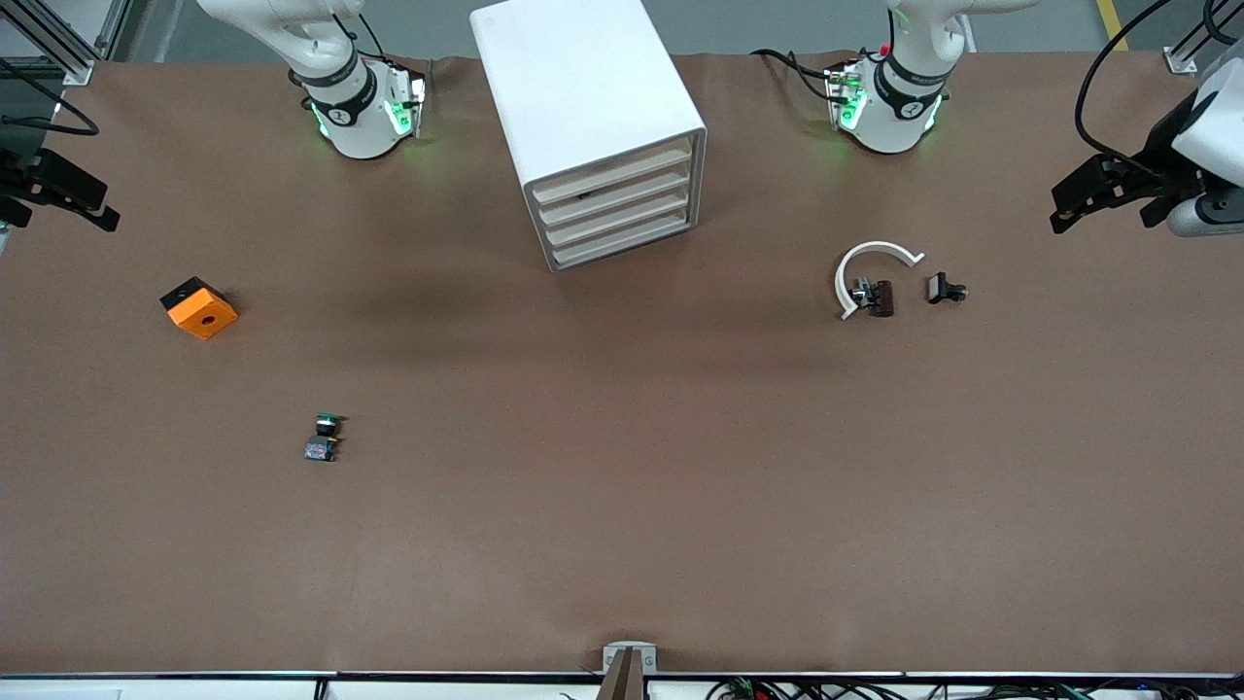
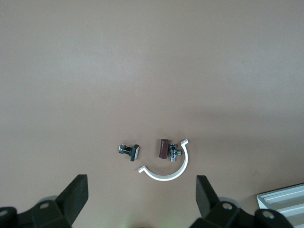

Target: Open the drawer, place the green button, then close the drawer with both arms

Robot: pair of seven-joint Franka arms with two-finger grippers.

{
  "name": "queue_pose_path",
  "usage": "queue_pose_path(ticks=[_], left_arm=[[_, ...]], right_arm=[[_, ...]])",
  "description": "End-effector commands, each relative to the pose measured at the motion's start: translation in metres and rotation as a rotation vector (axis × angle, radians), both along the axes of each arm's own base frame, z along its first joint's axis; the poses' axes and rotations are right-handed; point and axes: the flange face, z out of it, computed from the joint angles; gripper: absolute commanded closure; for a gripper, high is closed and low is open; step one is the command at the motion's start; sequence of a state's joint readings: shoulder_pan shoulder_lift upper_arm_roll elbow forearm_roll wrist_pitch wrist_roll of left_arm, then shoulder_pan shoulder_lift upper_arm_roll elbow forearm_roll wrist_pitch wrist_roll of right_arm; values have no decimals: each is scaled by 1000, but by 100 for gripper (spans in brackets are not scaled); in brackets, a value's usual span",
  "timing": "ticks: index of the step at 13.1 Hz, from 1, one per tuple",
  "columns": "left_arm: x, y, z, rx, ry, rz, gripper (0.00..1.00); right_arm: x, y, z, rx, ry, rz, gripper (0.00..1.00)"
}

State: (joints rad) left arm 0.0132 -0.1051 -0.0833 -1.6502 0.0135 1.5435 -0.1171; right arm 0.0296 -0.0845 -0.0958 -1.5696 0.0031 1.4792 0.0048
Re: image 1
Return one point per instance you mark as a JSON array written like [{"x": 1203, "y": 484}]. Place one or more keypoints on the aluminium frame profile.
[
  {"x": 58, "y": 44},
  {"x": 1181, "y": 60}
]

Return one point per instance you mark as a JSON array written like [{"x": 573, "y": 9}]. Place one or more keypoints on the green push button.
[{"x": 323, "y": 447}]

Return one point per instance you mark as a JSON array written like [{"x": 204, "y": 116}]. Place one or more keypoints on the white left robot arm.
[{"x": 884, "y": 131}]

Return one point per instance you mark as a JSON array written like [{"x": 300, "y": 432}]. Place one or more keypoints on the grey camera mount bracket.
[{"x": 630, "y": 649}]

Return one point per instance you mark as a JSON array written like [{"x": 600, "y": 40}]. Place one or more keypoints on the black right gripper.
[{"x": 27, "y": 179}]

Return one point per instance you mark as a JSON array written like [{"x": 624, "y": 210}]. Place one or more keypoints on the small brown black component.
[{"x": 880, "y": 297}]

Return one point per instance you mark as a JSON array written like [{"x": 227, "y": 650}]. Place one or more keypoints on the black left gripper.
[{"x": 1158, "y": 163}]

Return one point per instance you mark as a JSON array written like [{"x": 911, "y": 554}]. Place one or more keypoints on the brown table cover mat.
[{"x": 583, "y": 486}]

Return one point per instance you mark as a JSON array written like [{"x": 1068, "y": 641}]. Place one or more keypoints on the orange and black block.
[{"x": 202, "y": 313}]

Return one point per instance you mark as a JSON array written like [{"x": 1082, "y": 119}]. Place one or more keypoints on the small black clip component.
[{"x": 941, "y": 288}]

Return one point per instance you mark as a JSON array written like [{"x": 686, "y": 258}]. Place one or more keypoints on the black table edge strip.
[{"x": 194, "y": 675}]

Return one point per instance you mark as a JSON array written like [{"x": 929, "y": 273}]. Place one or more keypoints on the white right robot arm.
[{"x": 364, "y": 136}]

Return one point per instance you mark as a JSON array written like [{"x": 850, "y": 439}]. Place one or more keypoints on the white panel below table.
[{"x": 146, "y": 692}]

